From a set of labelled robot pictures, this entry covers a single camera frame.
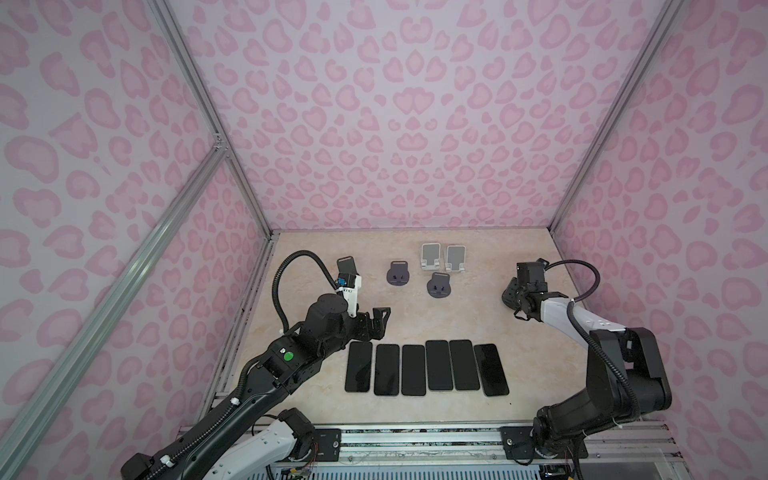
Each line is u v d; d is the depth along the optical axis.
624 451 0.73
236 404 0.44
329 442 0.73
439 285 1.00
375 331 0.63
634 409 0.42
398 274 1.04
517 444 0.73
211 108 0.84
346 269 1.00
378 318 0.63
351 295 0.63
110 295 0.57
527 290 0.73
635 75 0.79
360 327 0.62
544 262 0.82
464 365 0.86
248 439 0.56
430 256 1.07
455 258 1.07
